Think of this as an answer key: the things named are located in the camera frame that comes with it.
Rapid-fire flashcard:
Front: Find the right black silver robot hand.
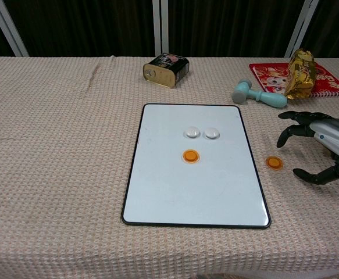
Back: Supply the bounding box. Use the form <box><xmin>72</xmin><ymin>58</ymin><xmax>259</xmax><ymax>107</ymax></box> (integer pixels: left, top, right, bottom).
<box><xmin>276</xmin><ymin>110</ymin><xmax>339</xmax><ymax>187</ymax></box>

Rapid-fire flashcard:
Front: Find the orange round magnet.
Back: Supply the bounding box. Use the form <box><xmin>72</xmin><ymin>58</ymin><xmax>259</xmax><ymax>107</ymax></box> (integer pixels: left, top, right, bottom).
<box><xmin>265</xmin><ymin>155</ymin><xmax>284</xmax><ymax>170</ymax></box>
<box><xmin>181</xmin><ymin>149</ymin><xmax>201</xmax><ymax>164</ymax></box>

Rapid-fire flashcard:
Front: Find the gold foil snack bag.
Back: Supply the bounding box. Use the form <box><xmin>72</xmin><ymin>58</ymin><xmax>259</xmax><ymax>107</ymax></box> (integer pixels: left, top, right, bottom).
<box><xmin>283</xmin><ymin>48</ymin><xmax>316</xmax><ymax>101</ymax></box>

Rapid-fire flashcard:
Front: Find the teal toy hammer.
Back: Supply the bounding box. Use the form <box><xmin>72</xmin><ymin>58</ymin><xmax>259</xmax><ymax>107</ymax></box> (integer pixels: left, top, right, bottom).
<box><xmin>231</xmin><ymin>79</ymin><xmax>288</xmax><ymax>109</ymax></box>

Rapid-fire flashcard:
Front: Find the white round magnet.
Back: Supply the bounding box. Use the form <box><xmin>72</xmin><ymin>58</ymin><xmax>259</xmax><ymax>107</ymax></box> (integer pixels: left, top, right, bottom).
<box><xmin>203</xmin><ymin>127</ymin><xmax>221</xmax><ymax>141</ymax></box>
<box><xmin>184</xmin><ymin>126</ymin><xmax>201</xmax><ymax>139</ymax></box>

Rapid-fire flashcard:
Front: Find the black gold tin can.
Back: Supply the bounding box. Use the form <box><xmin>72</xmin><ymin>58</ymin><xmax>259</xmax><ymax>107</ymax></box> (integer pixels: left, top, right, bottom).
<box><xmin>142</xmin><ymin>52</ymin><xmax>190</xmax><ymax>89</ymax></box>

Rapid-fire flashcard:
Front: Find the black curtain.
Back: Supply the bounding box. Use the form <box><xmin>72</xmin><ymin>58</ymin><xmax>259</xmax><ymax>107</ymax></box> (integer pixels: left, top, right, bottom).
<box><xmin>0</xmin><ymin>0</ymin><xmax>339</xmax><ymax>58</ymax></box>

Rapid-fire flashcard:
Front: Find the beige waffle tablecloth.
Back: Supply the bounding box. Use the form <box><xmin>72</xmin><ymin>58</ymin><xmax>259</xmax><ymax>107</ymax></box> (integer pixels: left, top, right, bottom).
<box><xmin>0</xmin><ymin>55</ymin><xmax>339</xmax><ymax>279</ymax></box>

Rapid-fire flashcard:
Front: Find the white metal frame post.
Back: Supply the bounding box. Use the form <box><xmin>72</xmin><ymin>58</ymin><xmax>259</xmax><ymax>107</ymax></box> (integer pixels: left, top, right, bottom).
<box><xmin>152</xmin><ymin>0</ymin><xmax>169</xmax><ymax>57</ymax></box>
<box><xmin>0</xmin><ymin>0</ymin><xmax>30</xmax><ymax>58</ymax></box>
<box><xmin>284</xmin><ymin>0</ymin><xmax>314</xmax><ymax>58</ymax></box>

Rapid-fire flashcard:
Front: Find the white magnetic board black frame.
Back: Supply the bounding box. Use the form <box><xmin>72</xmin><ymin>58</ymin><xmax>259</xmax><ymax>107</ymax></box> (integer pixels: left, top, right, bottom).
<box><xmin>121</xmin><ymin>103</ymin><xmax>272</xmax><ymax>228</ymax></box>

